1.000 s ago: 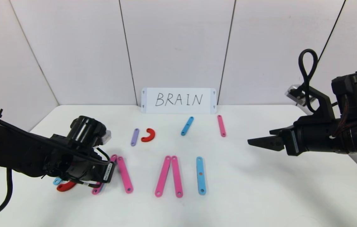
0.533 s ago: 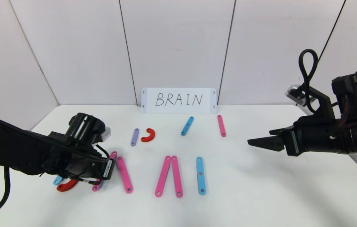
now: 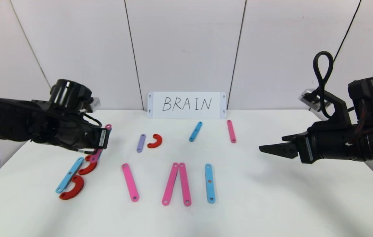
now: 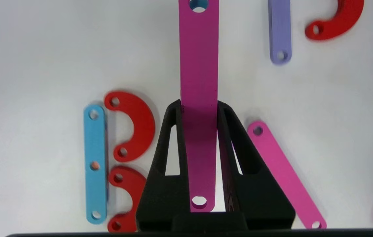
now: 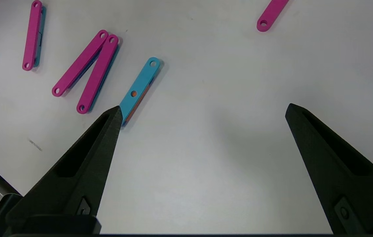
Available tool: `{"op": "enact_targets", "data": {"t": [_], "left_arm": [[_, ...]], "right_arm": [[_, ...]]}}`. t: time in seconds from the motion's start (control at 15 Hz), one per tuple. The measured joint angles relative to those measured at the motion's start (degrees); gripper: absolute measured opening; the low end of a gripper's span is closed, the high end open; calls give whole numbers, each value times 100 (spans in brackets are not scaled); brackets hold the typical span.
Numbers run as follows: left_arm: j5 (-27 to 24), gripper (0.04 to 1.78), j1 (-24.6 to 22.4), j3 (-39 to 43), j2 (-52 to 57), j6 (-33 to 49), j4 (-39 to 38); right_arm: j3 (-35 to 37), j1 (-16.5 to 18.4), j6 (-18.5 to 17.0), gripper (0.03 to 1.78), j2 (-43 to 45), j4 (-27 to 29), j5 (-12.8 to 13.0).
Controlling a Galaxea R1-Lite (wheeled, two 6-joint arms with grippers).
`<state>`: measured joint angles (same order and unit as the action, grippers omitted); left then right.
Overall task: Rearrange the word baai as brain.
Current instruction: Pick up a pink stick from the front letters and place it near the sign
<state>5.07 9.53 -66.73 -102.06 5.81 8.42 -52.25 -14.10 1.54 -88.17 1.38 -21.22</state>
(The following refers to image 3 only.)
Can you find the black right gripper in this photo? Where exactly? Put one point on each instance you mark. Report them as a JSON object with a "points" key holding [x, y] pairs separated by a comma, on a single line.
{"points": [[306, 149]]}

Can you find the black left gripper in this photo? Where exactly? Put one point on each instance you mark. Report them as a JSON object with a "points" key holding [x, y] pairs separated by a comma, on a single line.
{"points": [[102, 138]]}

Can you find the pink bar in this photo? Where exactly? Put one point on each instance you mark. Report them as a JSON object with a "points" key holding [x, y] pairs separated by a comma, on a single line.
{"points": [[95, 156], [170, 184], [231, 131], [130, 182], [185, 184]]}

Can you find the short purple bar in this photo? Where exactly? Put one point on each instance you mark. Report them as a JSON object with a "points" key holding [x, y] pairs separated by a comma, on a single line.
{"points": [[141, 143]]}

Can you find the red C-shaped piece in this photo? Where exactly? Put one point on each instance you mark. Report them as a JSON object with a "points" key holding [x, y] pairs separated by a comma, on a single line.
{"points": [[77, 189], [89, 168], [158, 141]]}

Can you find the black and orange left arm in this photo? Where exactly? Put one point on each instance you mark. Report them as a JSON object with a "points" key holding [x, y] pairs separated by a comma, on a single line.
{"points": [[8, 118]]}

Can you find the white BRAIN sign card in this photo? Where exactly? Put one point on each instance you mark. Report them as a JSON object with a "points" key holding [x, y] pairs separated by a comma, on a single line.
{"points": [[186, 95]]}

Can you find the long blue bar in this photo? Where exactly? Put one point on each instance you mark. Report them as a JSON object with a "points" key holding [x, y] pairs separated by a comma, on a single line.
{"points": [[69, 175]]}

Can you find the blue bar with orange hole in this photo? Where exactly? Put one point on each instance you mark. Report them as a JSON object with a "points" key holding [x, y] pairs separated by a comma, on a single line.
{"points": [[209, 189]]}

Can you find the short blue bar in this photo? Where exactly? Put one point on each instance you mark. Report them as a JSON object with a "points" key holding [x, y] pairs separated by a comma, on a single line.
{"points": [[195, 132]]}

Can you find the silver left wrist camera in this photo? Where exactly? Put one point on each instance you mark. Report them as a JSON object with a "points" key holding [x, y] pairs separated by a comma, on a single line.
{"points": [[94, 104]]}

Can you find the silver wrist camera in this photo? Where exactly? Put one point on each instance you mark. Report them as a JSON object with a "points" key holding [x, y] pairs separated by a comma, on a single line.
{"points": [[94, 104], [308, 98]]}

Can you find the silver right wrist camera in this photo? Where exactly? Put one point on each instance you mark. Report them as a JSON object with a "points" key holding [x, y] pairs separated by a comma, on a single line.
{"points": [[308, 98]]}

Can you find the black right camera bracket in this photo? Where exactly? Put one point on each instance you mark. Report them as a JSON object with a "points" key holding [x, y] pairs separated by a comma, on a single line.
{"points": [[337, 112]]}

